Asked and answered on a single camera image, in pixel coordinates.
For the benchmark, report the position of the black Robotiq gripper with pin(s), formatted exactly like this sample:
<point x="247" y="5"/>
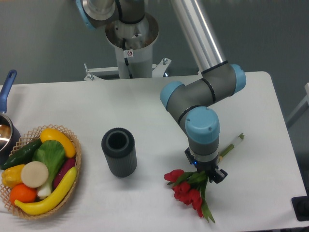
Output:
<point x="208" y="164"/>

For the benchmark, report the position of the red tulip bouquet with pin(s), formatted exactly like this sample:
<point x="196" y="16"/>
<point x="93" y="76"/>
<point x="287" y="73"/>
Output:
<point x="190" y="188"/>

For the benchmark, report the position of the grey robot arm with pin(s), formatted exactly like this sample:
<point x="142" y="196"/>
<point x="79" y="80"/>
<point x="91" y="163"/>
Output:
<point x="189" y="105"/>

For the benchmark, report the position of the black device at table edge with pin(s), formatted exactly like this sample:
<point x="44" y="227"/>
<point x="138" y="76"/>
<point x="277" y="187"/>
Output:
<point x="301" y="207"/>

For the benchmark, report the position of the dark grey ribbed vase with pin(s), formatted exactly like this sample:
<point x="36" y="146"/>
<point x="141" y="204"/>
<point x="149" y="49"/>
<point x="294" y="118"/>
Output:
<point x="118" y="146"/>

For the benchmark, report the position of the white furniture leg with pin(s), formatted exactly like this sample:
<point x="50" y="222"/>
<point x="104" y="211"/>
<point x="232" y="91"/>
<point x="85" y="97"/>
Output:
<point x="299" y="110"/>

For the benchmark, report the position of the purple sweet potato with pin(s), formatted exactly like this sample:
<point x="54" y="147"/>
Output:
<point x="69" y="163"/>

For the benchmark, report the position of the yellow banana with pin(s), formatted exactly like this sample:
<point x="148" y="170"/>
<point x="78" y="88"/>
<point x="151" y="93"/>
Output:
<point x="54" y="199"/>

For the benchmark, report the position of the green bok choy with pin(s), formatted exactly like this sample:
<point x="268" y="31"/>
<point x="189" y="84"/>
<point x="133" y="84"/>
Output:
<point x="52" y="154"/>

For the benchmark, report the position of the yellow squash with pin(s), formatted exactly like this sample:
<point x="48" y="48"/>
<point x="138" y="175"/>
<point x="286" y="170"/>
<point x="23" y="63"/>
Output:
<point x="54" y="134"/>

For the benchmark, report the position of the beige round disc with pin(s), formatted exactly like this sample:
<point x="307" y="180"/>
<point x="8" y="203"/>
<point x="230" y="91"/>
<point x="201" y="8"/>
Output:
<point x="34" y="174"/>

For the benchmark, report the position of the green cucumber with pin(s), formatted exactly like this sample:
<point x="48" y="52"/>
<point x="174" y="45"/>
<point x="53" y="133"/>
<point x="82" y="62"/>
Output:
<point x="22" y="156"/>

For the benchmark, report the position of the orange fruit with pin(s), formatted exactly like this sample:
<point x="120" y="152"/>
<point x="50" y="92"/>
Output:
<point x="23" y="193"/>

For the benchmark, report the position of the yellow bell pepper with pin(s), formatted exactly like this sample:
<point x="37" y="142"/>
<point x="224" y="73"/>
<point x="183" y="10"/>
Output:
<point x="12" y="176"/>

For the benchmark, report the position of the woven wicker basket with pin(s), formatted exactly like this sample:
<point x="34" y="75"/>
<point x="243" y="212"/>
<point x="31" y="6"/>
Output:
<point x="25" y="139"/>

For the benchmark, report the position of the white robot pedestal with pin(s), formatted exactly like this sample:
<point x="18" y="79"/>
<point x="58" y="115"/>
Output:
<point x="133" y="45"/>

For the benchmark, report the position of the blue handled saucepan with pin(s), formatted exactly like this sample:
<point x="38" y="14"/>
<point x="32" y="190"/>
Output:
<point x="9" y="134"/>

